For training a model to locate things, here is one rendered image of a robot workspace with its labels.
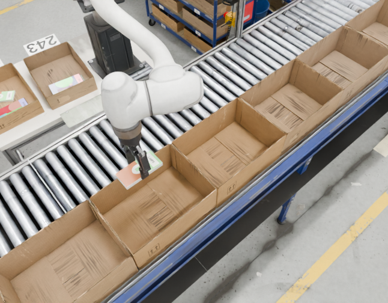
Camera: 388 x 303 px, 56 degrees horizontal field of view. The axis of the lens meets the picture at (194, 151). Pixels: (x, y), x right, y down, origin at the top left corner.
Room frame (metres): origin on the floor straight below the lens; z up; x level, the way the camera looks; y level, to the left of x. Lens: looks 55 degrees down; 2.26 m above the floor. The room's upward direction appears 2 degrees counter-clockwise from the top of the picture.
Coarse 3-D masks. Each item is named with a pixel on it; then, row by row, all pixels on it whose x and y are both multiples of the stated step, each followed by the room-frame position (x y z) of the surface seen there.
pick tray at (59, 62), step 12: (60, 48) 1.82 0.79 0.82; (72, 48) 1.78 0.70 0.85; (24, 60) 1.70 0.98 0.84; (36, 60) 1.73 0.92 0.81; (48, 60) 1.77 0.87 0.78; (60, 60) 1.78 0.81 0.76; (72, 60) 1.78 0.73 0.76; (36, 72) 1.68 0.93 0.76; (48, 72) 1.68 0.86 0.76; (60, 72) 1.67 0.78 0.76; (72, 72) 1.67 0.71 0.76; (84, 72) 1.67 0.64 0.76; (48, 84) 1.58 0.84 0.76; (84, 84) 1.49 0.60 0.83; (96, 84) 1.53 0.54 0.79; (48, 96) 1.39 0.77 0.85; (60, 96) 1.42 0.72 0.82; (72, 96) 1.45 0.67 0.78
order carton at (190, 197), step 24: (168, 144) 0.89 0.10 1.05; (168, 168) 0.88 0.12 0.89; (192, 168) 0.79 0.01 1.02; (96, 192) 0.68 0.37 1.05; (120, 192) 0.73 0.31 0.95; (144, 192) 0.76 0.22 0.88; (168, 192) 0.76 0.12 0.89; (192, 192) 0.75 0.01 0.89; (216, 192) 0.68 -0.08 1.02; (120, 216) 0.65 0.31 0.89; (144, 216) 0.65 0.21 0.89; (168, 216) 0.65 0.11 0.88; (192, 216) 0.60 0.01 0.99; (144, 240) 0.55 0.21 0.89; (168, 240) 0.52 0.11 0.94; (144, 264) 0.45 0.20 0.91
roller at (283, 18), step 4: (280, 16) 2.17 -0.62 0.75; (284, 16) 2.16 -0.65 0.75; (280, 20) 2.15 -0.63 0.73; (284, 20) 2.13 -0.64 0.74; (288, 20) 2.12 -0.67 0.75; (292, 20) 2.11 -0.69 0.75; (288, 24) 2.10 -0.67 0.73; (292, 24) 2.08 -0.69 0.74; (296, 24) 2.07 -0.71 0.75; (296, 28) 2.05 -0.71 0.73; (300, 28) 2.03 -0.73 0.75; (304, 28) 2.02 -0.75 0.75; (300, 32) 2.01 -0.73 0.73; (304, 32) 2.00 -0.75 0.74; (308, 32) 1.98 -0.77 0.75; (312, 32) 1.98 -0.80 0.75; (308, 36) 1.96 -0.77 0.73; (312, 36) 1.95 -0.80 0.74; (316, 36) 1.94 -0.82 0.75; (316, 40) 1.92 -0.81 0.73
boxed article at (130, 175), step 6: (150, 150) 0.79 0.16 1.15; (150, 156) 0.77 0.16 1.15; (156, 156) 0.77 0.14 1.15; (132, 162) 0.74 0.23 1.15; (150, 162) 0.74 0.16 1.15; (156, 162) 0.74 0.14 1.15; (162, 162) 0.74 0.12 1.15; (126, 168) 0.72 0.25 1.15; (132, 168) 0.72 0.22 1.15; (138, 168) 0.72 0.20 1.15; (156, 168) 0.72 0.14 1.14; (120, 174) 0.69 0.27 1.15; (126, 174) 0.69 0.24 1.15; (132, 174) 0.69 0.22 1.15; (138, 174) 0.69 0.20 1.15; (120, 180) 0.67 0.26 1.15; (126, 180) 0.67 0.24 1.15; (132, 180) 0.67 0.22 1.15; (138, 180) 0.67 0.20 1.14; (126, 186) 0.64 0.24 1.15
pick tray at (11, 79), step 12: (0, 72) 1.63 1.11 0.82; (12, 72) 1.66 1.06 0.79; (0, 84) 1.59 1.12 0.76; (12, 84) 1.59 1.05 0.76; (24, 84) 1.58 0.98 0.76; (24, 96) 1.49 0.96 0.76; (36, 96) 1.39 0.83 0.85; (0, 108) 1.40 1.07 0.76; (24, 108) 1.32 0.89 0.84; (36, 108) 1.35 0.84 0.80; (0, 120) 1.24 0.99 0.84; (12, 120) 1.27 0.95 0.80; (24, 120) 1.30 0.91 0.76; (0, 132) 1.22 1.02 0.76
